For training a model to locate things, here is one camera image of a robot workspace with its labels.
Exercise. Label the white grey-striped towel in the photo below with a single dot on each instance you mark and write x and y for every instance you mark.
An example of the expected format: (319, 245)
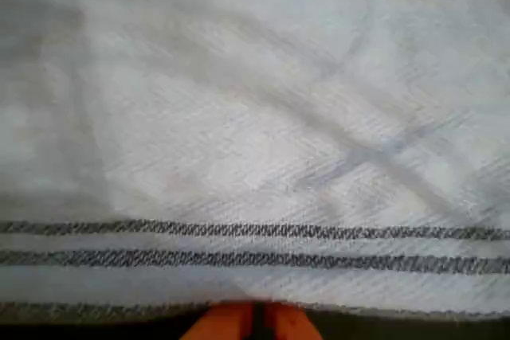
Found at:
(255, 117)

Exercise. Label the large dark grey desk mat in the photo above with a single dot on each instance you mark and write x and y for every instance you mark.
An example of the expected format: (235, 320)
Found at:
(398, 330)

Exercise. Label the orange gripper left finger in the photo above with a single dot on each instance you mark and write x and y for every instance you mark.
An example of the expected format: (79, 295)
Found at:
(227, 324)

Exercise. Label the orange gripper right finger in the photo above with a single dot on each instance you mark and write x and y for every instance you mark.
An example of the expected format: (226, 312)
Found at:
(289, 326)

